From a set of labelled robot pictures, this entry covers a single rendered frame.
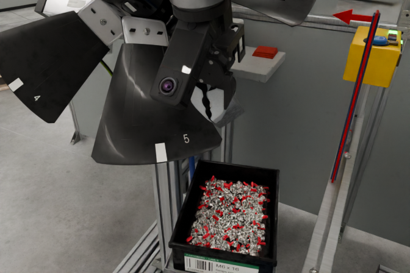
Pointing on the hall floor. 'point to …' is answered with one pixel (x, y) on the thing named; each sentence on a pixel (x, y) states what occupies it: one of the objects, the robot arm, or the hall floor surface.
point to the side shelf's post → (227, 133)
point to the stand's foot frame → (143, 254)
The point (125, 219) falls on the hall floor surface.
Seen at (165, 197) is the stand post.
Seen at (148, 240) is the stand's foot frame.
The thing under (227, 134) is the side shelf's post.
